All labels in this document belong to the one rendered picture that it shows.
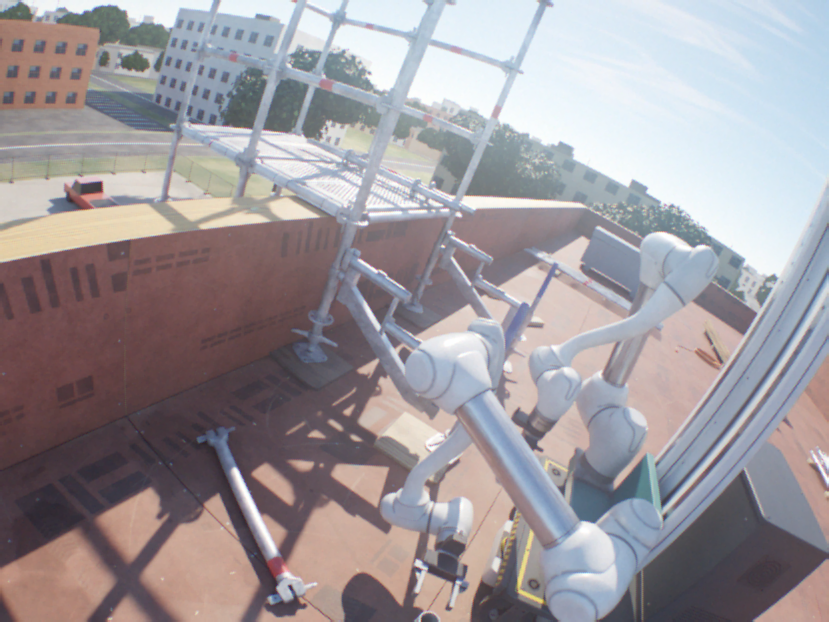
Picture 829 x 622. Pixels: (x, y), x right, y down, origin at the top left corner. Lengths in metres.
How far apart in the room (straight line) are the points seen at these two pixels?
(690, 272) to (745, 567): 0.84
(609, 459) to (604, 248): 6.14
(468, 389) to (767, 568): 0.98
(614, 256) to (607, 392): 5.96
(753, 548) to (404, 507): 1.00
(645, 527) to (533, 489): 0.31
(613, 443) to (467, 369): 0.70
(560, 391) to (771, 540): 0.76
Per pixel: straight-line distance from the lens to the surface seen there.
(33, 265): 1.25
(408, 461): 1.85
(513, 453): 0.97
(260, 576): 1.40
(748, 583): 1.41
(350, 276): 1.92
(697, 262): 1.35
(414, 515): 1.38
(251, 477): 1.60
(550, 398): 1.35
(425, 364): 0.95
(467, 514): 1.41
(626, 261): 7.48
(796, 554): 1.39
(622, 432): 1.50
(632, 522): 1.11
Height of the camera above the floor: 1.26
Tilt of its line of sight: 24 degrees down
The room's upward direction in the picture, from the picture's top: 24 degrees clockwise
